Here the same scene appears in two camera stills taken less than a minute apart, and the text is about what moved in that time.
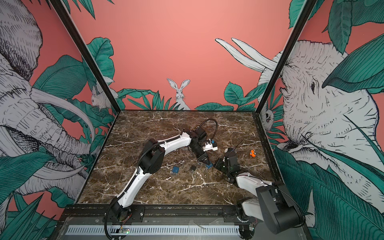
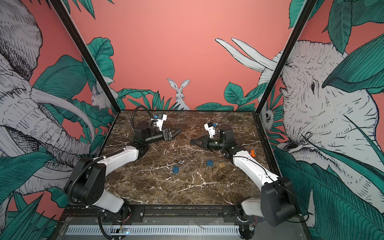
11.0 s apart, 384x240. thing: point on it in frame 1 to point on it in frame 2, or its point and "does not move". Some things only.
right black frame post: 307,8 does not move
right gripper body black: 223,166 to 206,146
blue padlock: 175,169 does not move
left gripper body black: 201,158 to 166,138
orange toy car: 253,154 does not move
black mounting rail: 163,216 does not move
